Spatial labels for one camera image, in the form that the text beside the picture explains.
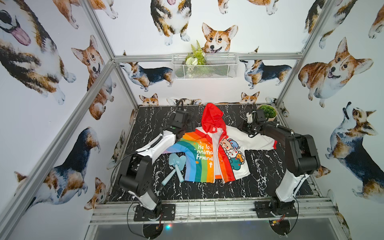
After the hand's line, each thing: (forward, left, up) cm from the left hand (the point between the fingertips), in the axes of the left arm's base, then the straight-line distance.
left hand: (191, 120), depth 91 cm
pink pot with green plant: (+9, -53, -4) cm, 54 cm away
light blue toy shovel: (-19, +11, -14) cm, 26 cm away
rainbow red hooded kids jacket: (-15, -16, -15) cm, 26 cm away
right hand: (+1, -30, -7) cm, 31 cm away
